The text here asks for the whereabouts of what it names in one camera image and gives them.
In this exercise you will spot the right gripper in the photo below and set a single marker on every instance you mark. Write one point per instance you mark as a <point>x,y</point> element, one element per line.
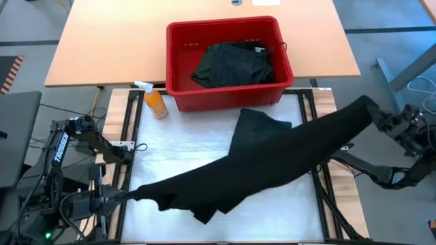
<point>391,126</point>

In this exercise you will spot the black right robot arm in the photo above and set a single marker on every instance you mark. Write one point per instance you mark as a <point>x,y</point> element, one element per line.
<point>368,168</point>

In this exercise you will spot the silver metal mounting bracket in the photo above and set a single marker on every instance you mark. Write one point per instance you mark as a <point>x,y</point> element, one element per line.
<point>122,145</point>

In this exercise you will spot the dark blue jeans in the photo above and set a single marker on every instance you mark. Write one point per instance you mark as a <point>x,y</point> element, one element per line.
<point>252,129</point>

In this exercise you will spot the red plastic bin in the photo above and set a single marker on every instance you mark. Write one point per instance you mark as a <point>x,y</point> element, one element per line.
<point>177,44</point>

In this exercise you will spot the black aluminium table frame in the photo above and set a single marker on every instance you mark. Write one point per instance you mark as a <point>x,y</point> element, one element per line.
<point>133,93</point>

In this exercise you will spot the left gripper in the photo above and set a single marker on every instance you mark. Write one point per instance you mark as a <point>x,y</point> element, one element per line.
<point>85,206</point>

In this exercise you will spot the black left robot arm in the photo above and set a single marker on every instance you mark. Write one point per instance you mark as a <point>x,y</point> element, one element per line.
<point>60,149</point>

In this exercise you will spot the black sweater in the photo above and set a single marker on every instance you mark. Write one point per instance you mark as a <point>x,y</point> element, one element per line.
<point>272,153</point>

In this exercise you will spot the grey table leg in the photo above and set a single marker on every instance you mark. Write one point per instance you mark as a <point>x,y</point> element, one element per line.
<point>391,85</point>

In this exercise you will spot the black t-shirt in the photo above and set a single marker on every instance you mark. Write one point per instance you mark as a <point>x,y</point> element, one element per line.
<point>235,64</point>

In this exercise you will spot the white paper sheet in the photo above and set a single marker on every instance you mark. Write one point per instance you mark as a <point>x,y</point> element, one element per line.
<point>266,2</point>

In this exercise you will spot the hazard-striped floor mat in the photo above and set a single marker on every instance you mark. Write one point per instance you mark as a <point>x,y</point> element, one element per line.
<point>12,73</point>

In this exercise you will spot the wooden desk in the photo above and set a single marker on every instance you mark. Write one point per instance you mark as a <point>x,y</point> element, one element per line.
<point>112,41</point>
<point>432,7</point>

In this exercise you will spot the orange spray bottle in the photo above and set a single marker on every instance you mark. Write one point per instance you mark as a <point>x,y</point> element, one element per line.
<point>156,102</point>

